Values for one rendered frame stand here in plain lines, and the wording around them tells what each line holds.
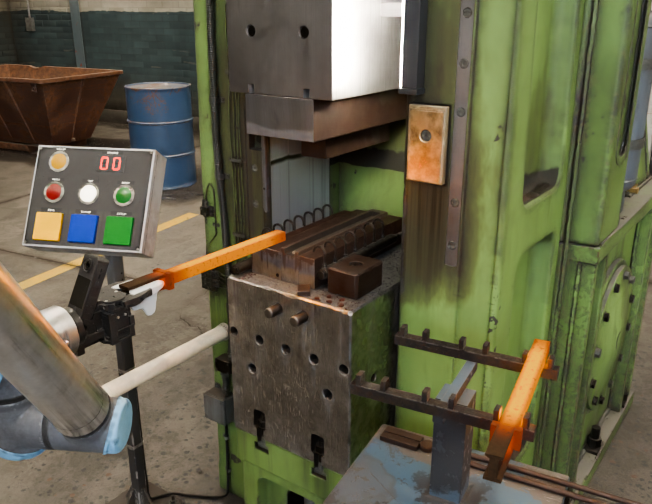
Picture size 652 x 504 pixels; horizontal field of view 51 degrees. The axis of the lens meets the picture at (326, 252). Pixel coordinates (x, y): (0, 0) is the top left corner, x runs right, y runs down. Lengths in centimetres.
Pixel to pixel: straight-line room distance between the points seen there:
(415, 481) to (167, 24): 839
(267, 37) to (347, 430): 93
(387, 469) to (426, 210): 58
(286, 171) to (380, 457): 84
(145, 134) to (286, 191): 439
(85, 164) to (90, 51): 839
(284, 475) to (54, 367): 105
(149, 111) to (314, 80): 472
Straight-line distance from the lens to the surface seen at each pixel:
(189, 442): 275
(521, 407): 116
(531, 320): 201
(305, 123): 157
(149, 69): 966
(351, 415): 168
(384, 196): 206
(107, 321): 129
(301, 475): 188
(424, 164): 156
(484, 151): 152
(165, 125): 621
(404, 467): 146
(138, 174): 189
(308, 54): 154
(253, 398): 186
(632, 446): 292
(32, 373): 98
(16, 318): 90
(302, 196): 200
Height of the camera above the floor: 156
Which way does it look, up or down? 20 degrees down
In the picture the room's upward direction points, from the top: straight up
